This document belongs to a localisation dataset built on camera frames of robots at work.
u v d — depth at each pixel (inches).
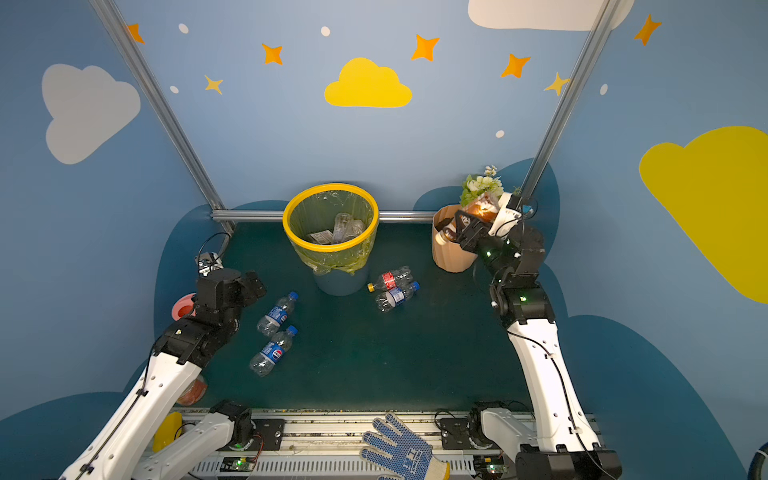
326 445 28.9
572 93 32.4
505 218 22.7
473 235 22.7
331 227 38.8
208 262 24.1
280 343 34.0
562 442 14.8
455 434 29.4
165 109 33.9
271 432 29.5
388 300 38.8
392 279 39.3
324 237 38.1
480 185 36.5
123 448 15.4
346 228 37.5
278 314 35.7
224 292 20.6
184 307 33.6
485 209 23.8
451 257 38.8
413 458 27.9
